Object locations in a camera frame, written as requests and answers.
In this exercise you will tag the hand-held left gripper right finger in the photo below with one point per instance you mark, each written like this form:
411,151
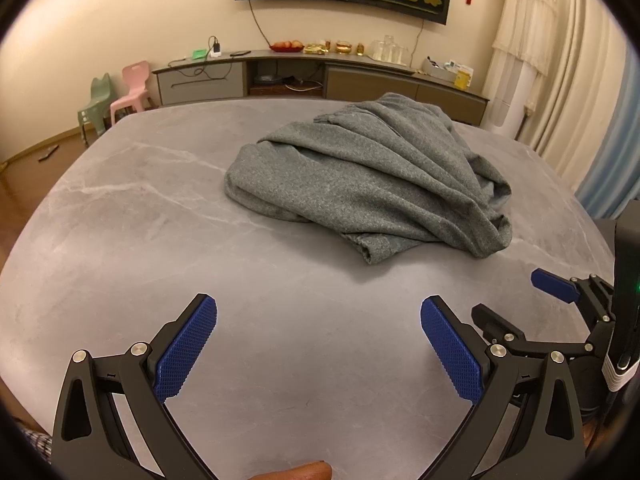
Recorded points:
450,350

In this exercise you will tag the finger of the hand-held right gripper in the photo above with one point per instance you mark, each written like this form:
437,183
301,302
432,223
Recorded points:
550,282
495,322

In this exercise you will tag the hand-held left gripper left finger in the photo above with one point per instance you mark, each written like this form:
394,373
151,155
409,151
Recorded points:
187,345

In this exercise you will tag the grey knit garment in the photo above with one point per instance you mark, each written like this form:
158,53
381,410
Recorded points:
360,175

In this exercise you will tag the person's left hand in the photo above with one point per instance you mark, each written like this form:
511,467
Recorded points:
300,471

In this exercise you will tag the blue curtain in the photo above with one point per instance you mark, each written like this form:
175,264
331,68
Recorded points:
615,175

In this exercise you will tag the person's patterned clothing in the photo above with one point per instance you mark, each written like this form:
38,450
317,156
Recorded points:
35,450

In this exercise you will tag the cream curtain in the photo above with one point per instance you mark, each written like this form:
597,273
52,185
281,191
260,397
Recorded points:
585,60

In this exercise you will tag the yellow box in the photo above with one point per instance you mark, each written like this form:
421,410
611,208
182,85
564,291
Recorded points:
463,79

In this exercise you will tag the standing air conditioner lace cover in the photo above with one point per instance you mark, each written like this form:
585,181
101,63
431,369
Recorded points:
520,60

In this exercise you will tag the dark flat object on floor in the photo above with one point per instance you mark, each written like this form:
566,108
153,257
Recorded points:
48,153

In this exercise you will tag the grey tray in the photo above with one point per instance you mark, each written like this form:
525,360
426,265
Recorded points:
435,71

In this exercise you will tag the green plastic child chair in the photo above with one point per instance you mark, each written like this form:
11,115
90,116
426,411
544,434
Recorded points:
97,105

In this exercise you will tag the pink plastic child chair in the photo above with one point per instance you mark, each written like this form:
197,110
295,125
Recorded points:
132,92

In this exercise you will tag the grey low media cabinet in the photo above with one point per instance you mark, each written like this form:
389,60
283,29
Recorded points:
210,82

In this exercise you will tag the group of clear glass cups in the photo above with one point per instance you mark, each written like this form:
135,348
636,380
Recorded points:
387,50

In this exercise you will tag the green flat item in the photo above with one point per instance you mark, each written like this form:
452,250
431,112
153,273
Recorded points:
199,53

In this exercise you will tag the red fruit plate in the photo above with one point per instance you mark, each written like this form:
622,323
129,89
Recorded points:
286,47

